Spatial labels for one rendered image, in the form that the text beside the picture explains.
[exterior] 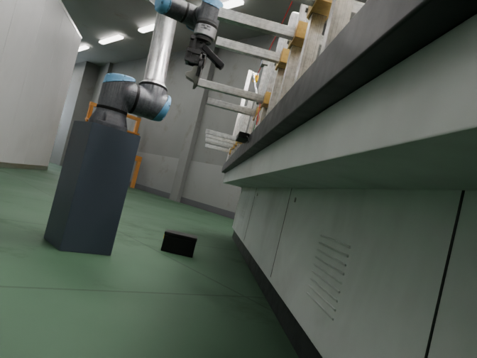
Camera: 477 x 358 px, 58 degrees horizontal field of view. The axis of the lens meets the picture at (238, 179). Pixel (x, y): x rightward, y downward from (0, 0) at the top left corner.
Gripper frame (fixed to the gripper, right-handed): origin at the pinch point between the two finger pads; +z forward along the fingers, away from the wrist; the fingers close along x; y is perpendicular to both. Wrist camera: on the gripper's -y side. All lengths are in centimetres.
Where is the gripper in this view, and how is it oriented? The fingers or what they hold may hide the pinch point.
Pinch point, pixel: (196, 86)
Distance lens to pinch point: 182.8
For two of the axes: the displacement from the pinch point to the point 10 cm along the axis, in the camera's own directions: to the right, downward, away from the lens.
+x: 0.8, -0.2, -10.0
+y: -9.6, -2.6, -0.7
